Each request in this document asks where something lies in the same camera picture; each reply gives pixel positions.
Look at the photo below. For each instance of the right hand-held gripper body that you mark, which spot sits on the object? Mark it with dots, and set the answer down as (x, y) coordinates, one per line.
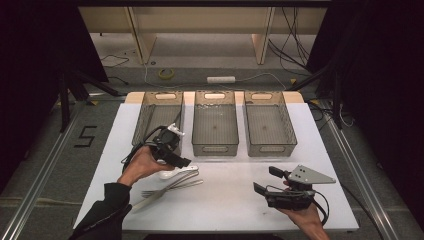
(290, 200)

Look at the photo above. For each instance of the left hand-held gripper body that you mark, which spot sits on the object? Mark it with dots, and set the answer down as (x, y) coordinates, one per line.
(163, 143)

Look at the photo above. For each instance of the transparent grey plastic bin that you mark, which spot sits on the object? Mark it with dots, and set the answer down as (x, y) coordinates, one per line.
(156, 116)
(268, 126)
(215, 126)

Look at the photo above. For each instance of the person's right hand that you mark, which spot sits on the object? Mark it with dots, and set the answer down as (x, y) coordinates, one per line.
(308, 220)

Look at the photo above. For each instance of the person's left hand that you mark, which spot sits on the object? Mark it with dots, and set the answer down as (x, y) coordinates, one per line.
(141, 165)

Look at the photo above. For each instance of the metal fork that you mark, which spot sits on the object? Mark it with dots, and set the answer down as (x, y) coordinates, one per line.
(186, 185)

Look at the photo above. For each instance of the white table sheet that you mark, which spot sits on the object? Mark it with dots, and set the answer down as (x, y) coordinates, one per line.
(226, 206)

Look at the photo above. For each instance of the yellow tape roll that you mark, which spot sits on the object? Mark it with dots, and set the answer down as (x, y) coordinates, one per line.
(159, 74)

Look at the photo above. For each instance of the white power strip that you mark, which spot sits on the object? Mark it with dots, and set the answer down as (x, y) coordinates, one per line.
(220, 79)

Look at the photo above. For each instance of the black metal stand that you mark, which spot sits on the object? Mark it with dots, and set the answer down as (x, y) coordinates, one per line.
(64, 100)
(337, 100)

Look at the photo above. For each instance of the black curtain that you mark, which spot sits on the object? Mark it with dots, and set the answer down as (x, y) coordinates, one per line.
(33, 66)
(383, 83)

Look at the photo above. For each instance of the aluminium floor rail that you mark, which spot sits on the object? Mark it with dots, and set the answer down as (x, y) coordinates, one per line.
(360, 180)
(33, 196)

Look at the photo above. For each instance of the light wooden desk frame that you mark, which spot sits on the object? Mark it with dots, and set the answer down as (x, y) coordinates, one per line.
(140, 40)

